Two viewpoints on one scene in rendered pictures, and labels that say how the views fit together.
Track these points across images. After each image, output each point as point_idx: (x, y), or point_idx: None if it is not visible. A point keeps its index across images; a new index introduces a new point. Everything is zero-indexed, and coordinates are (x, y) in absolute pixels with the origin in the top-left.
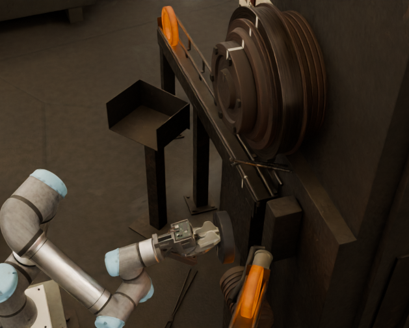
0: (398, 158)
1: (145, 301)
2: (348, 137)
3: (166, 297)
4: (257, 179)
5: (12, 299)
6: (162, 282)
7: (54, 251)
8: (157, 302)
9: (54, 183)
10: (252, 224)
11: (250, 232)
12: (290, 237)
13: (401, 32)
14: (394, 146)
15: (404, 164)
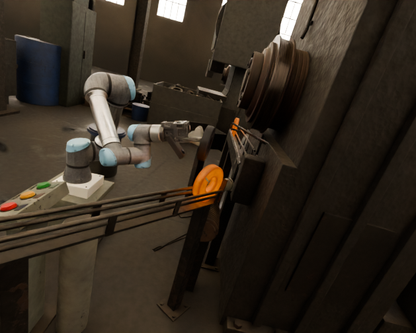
0: (349, 88)
1: (155, 232)
2: (312, 92)
3: (167, 236)
4: None
5: (77, 155)
6: (170, 230)
7: (104, 102)
8: (161, 236)
9: (129, 81)
10: None
11: (228, 191)
12: (250, 184)
13: None
14: (348, 70)
15: (352, 98)
